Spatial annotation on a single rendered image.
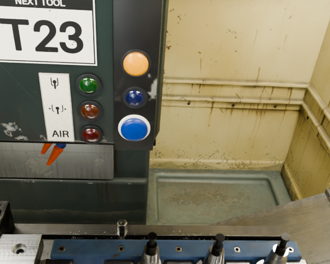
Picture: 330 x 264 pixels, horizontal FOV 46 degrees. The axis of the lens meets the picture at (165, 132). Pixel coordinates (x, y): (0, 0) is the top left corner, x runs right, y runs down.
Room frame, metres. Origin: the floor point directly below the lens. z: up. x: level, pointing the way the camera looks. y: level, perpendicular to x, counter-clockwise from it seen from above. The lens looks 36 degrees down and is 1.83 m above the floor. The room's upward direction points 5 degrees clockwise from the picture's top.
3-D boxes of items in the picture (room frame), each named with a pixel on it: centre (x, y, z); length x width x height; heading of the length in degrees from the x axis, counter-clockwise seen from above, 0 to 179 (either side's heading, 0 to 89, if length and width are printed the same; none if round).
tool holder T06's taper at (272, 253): (0.43, -0.21, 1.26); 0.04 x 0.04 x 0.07
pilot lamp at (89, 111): (0.35, 0.08, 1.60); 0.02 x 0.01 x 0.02; 95
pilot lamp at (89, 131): (0.35, 0.08, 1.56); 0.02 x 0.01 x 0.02; 95
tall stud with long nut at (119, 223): (0.70, 0.09, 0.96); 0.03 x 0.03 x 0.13
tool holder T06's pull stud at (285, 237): (0.43, -0.21, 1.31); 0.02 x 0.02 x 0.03
